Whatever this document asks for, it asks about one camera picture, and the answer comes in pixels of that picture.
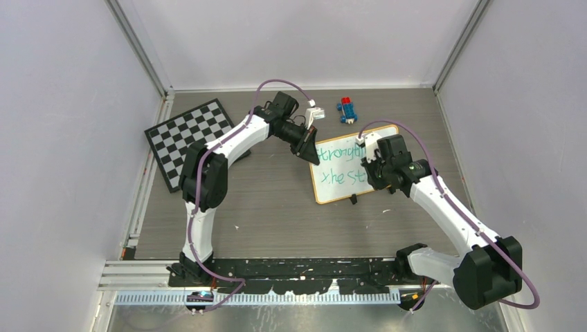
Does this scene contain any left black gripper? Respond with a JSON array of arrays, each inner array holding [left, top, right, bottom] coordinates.
[[274, 122, 320, 166]]

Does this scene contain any yellow framed whiteboard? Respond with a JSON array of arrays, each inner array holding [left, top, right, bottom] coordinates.
[[309, 133, 373, 204]]

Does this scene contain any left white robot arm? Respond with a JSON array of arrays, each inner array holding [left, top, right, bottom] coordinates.
[[173, 92, 325, 286]]

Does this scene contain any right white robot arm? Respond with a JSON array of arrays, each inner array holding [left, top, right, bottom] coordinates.
[[355, 133, 523, 310]]

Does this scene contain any blue red toy car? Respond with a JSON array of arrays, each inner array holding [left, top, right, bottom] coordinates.
[[336, 97, 358, 125]]

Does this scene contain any black white checkerboard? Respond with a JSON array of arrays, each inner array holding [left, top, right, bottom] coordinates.
[[144, 98, 234, 193]]

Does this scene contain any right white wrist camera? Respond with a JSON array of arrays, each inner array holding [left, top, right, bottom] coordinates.
[[355, 132, 381, 163]]

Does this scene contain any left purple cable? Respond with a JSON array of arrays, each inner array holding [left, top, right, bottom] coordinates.
[[186, 79, 316, 313]]

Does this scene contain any purple cable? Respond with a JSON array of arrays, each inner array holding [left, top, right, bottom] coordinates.
[[186, 79, 316, 313], [356, 120, 541, 314]]

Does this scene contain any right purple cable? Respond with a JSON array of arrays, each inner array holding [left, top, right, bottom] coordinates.
[[356, 120, 541, 314]]

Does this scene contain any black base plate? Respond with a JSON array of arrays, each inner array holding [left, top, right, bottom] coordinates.
[[167, 257, 432, 295]]

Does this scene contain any aluminium frame rail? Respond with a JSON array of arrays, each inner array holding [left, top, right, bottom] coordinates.
[[97, 259, 516, 307]]

